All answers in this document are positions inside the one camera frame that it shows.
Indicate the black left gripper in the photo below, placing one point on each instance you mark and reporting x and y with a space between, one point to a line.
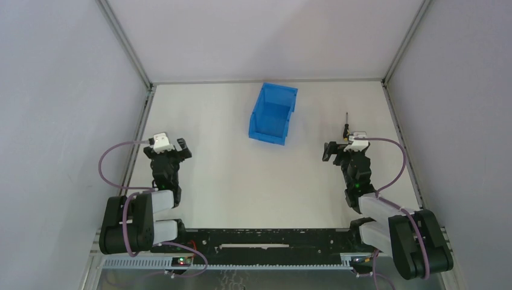
168 155

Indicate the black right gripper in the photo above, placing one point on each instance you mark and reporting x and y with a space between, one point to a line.
346 153

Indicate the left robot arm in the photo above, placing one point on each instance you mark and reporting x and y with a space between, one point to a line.
129 223

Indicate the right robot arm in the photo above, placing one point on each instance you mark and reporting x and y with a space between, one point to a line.
413 239

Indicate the blue plastic storage bin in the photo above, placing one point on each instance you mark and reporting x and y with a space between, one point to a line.
270 118

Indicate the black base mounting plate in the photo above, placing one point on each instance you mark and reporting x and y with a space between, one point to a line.
273 246

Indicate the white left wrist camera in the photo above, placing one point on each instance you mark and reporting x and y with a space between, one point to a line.
160 143

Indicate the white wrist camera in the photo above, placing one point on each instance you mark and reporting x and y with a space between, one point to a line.
160 143
357 142

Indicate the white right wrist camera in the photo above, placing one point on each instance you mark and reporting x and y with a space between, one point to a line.
357 142

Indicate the aluminium frame rail left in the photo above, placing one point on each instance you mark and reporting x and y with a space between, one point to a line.
144 104

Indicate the aluminium frame rail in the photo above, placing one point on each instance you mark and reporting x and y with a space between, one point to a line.
386 81
144 104

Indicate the aluminium frame rail right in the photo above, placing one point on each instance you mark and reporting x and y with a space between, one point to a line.
386 81

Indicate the grey slotted cable duct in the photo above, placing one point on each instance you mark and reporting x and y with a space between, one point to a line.
167 263

